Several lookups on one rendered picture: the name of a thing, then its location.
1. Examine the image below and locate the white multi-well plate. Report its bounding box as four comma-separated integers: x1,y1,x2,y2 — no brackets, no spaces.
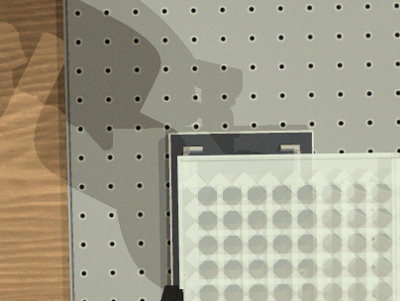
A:
177,152,400,301

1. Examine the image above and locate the grey perforated base plate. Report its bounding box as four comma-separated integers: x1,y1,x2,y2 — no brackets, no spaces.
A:
63,0,400,301

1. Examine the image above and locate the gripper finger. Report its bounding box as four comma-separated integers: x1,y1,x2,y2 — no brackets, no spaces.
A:
160,285,183,301

